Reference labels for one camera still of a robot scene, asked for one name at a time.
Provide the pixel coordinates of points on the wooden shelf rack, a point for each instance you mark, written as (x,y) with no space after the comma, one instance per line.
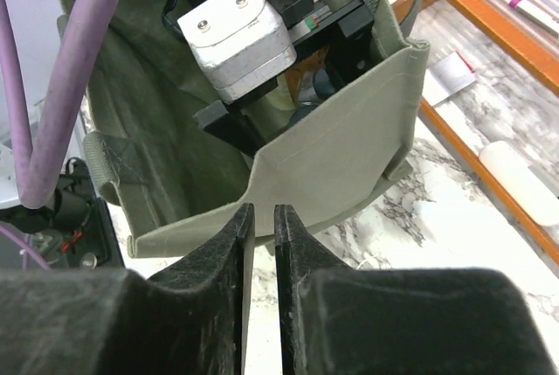
(515,96)

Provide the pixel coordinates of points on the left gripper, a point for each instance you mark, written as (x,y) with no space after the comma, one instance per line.
(311,25)

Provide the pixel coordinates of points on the magenta marker pen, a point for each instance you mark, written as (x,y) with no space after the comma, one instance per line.
(536,15)

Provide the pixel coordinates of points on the grey folded card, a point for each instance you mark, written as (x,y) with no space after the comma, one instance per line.
(446,78)

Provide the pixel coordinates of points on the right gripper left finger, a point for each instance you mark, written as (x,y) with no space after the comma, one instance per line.
(189,318)

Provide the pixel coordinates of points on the white eraser case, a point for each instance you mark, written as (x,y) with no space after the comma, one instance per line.
(521,183)

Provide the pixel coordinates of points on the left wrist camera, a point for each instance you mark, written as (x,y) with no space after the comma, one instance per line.
(238,44)

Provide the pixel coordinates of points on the orange bottle pink cap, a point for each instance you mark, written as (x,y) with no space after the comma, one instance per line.
(295,74)

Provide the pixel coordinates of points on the green canvas bag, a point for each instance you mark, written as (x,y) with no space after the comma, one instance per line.
(178,186)

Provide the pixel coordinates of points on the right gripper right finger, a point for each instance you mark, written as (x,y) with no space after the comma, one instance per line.
(337,320)

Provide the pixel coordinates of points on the clear square bottle black caps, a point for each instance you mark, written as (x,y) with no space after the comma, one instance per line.
(318,86)

